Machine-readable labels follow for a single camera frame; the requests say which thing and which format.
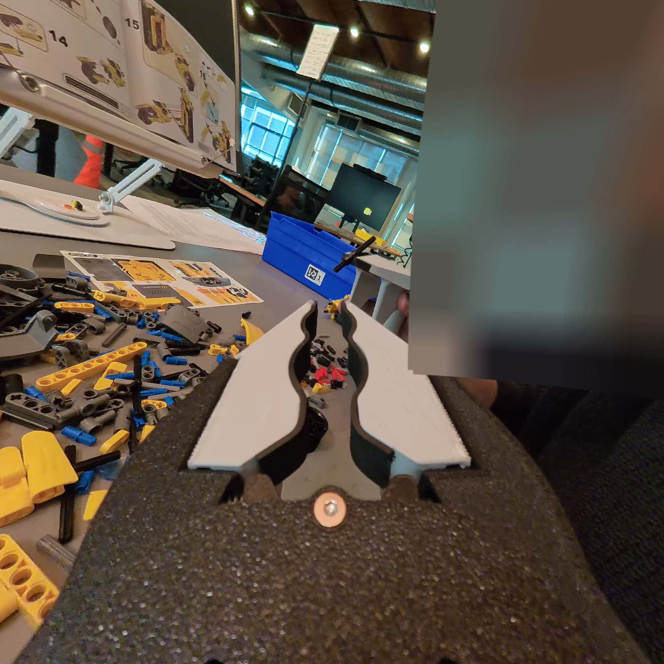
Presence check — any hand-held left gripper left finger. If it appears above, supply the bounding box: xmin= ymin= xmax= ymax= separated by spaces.
xmin=187 ymin=300 xmax=319 ymax=474

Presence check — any person's black sweater torso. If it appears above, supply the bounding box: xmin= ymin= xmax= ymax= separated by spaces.
xmin=534 ymin=389 xmax=664 ymax=664

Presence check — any wide yellow holed toy beam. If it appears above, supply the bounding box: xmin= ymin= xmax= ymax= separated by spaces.
xmin=0 ymin=534 xmax=61 ymax=629

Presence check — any long yellow toy beam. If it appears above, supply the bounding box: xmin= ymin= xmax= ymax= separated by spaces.
xmin=35 ymin=341 xmax=148 ymax=393

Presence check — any person's right forearm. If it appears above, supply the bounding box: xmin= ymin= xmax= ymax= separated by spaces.
xmin=455 ymin=378 xmax=589 ymax=458

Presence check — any blue storage bin with tag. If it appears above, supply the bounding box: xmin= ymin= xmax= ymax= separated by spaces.
xmin=262 ymin=211 xmax=360 ymax=303

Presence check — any black monitor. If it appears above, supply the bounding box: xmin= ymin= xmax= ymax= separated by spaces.
xmin=328 ymin=163 xmax=403 ymax=235

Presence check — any orange traffic cone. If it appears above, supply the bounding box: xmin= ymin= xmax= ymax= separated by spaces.
xmin=73 ymin=135 xmax=105 ymax=188

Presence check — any white paper sheet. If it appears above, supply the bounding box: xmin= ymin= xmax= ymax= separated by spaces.
xmin=122 ymin=197 xmax=268 ymax=256

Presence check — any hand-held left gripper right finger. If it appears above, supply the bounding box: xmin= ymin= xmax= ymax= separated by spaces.
xmin=340 ymin=301 xmax=472 ymax=487

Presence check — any black toy axle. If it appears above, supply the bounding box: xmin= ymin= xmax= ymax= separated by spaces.
xmin=333 ymin=236 xmax=377 ymax=274

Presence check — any white tablet stand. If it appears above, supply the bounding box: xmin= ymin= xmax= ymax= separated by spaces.
xmin=0 ymin=111 xmax=177 ymax=253

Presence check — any printed instruction leaflet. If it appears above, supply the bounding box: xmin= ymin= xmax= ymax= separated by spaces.
xmin=61 ymin=250 xmax=264 ymax=311

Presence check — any black toy wheel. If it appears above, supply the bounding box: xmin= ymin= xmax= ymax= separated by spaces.
xmin=298 ymin=407 xmax=329 ymax=453

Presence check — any pile of toy building parts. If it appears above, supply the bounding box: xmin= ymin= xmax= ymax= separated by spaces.
xmin=0 ymin=262 xmax=359 ymax=558

